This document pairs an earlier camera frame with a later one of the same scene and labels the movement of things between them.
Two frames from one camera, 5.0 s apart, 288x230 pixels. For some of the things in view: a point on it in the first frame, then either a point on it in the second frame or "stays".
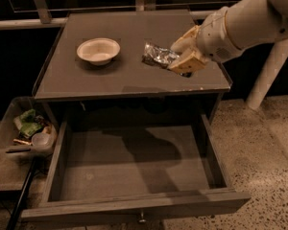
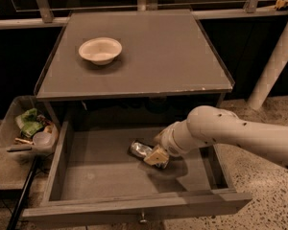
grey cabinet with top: (96, 68) stays
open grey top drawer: (128, 169) stays
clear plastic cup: (40, 139) stays
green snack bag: (26, 123) stays
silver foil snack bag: (156, 56) → (140, 149)
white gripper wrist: (215, 37) → (167, 140)
